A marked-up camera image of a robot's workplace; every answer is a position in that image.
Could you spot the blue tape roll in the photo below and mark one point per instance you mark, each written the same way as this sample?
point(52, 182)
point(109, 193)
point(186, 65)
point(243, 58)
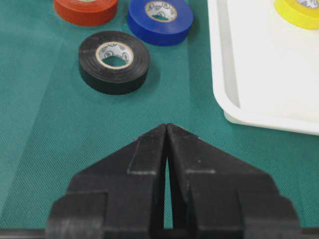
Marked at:
point(160, 22)

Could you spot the green table cloth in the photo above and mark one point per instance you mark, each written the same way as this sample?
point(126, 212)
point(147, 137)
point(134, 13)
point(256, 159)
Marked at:
point(52, 124)

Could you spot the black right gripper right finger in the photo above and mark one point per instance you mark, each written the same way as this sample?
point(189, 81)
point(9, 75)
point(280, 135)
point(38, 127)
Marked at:
point(218, 196)

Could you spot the yellow tape roll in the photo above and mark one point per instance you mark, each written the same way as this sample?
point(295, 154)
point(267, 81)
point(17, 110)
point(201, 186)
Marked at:
point(301, 13)

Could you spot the white plastic tray case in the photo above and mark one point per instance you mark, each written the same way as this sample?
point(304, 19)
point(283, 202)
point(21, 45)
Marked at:
point(265, 71)

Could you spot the black tape roll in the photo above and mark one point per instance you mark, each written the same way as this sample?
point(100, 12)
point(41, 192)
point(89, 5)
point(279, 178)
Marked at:
point(113, 62)

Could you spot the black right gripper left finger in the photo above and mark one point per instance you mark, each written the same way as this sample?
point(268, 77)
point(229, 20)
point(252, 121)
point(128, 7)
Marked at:
point(119, 197)

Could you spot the red tape roll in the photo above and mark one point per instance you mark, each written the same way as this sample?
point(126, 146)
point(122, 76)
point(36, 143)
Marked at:
point(86, 12)

